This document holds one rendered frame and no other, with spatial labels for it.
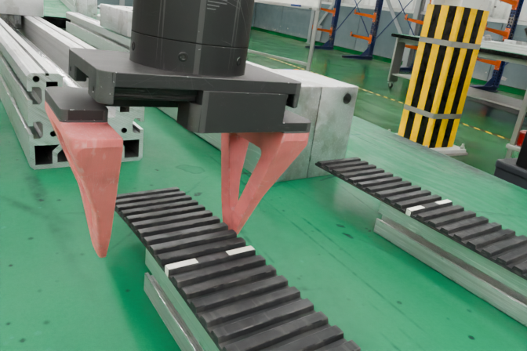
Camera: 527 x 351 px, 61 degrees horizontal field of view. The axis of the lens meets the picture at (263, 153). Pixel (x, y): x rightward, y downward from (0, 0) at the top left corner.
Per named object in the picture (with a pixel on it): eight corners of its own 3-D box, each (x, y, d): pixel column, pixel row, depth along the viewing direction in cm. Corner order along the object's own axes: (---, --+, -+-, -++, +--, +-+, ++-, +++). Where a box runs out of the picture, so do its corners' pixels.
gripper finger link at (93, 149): (41, 227, 25) (43, 56, 22) (165, 212, 29) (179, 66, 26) (66, 299, 19) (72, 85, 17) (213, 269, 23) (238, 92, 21)
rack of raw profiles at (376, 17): (303, 47, 1172) (318, -43, 1103) (331, 49, 1214) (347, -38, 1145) (390, 70, 900) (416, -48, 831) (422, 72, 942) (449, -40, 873)
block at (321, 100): (357, 171, 50) (375, 86, 47) (266, 183, 43) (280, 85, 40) (307, 145, 57) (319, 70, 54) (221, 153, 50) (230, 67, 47)
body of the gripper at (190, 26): (66, 83, 23) (69, -76, 21) (238, 91, 28) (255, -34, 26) (98, 117, 18) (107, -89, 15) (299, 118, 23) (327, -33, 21)
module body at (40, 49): (142, 160, 45) (146, 75, 42) (30, 170, 39) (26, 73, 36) (25, 45, 106) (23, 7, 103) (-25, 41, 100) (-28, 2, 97)
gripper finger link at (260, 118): (133, 216, 28) (144, 63, 25) (234, 204, 32) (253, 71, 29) (176, 276, 22) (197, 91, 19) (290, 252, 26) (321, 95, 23)
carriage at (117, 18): (189, 57, 78) (191, 16, 76) (126, 54, 72) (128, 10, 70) (155, 44, 90) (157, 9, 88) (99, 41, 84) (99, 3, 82)
